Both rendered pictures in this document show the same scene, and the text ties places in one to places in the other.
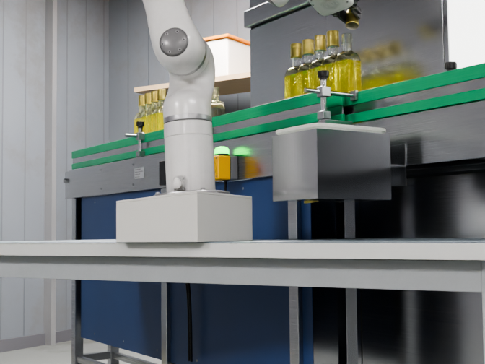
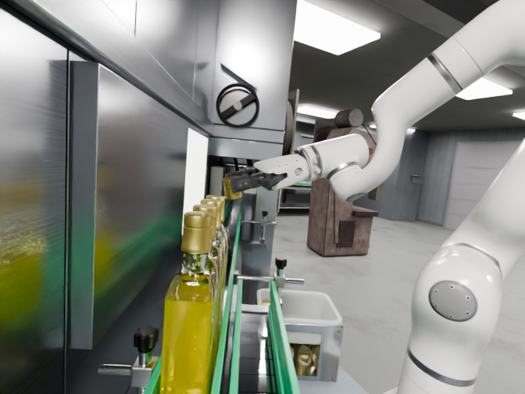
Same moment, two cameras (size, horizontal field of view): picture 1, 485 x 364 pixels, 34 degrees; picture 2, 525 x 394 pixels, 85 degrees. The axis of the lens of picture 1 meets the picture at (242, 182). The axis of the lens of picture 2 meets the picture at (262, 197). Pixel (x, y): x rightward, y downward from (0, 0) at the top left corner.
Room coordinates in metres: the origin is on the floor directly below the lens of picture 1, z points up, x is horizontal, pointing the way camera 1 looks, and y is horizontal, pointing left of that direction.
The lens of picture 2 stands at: (2.59, 0.06, 1.40)
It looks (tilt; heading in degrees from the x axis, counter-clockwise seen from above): 7 degrees down; 210
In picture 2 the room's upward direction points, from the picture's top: 5 degrees clockwise
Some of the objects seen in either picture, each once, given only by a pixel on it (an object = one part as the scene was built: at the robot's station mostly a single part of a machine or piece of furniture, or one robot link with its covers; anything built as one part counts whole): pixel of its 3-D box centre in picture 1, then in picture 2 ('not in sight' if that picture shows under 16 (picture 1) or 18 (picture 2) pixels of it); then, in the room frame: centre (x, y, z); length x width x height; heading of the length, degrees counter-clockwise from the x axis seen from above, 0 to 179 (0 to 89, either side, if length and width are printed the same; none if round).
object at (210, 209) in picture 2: (308, 47); (204, 221); (2.28, -0.20, 1.31); 0.04 x 0.04 x 0.04
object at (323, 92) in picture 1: (330, 95); (269, 282); (2.00, -0.23, 1.12); 0.17 x 0.03 x 0.12; 123
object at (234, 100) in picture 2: not in sight; (237, 106); (1.40, -0.80, 1.66); 0.21 x 0.05 x 0.21; 123
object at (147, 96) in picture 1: (149, 128); not in sight; (3.15, 0.38, 1.19); 0.06 x 0.06 x 0.28; 33
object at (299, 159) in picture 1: (340, 167); (283, 332); (1.87, -0.23, 0.92); 0.27 x 0.17 x 0.15; 123
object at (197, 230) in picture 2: (296, 51); (197, 231); (2.33, -0.17, 1.31); 0.04 x 0.04 x 0.04
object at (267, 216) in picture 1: (190, 213); not in sight; (2.78, 0.19, 0.84); 1.59 x 0.18 x 0.18; 33
